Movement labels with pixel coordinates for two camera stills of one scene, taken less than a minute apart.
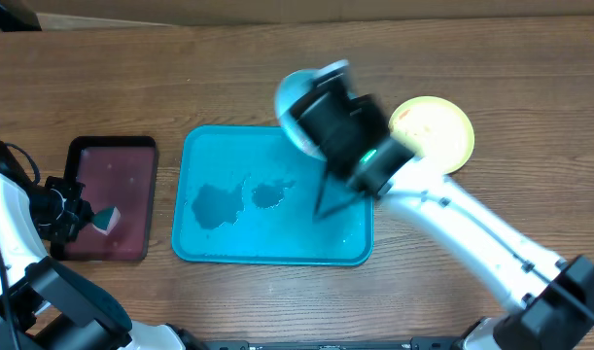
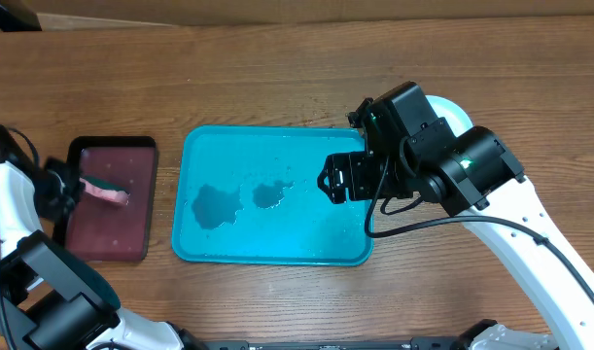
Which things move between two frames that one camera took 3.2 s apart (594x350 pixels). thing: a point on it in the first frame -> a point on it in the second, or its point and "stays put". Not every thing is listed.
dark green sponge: x=105 y=219 -> x=100 y=188
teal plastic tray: x=243 y=196 stays put
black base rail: x=439 y=343 stays put
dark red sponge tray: x=118 y=172 stays put
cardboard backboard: x=60 y=15 stays put
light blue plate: x=289 y=88 -> x=443 y=108
